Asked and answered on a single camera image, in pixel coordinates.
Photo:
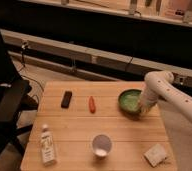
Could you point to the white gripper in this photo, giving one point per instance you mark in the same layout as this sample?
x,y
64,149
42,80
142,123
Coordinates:
x,y
145,107

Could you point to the green ceramic bowl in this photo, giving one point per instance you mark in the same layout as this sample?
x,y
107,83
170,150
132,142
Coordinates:
x,y
128,101

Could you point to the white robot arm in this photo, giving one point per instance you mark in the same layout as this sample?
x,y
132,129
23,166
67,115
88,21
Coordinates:
x,y
159,84

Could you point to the beige sponge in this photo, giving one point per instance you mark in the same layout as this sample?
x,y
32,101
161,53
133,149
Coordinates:
x,y
155,155

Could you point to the white plastic cup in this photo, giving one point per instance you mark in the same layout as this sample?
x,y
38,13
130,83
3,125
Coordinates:
x,y
101,145

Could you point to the black rectangular block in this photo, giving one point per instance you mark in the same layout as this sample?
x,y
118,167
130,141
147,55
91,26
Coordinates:
x,y
66,99

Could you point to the white squeeze bottle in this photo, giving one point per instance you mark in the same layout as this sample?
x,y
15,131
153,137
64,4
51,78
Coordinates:
x,y
47,146

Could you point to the black chair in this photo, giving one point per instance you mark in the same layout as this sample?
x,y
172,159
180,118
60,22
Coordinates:
x,y
14,100

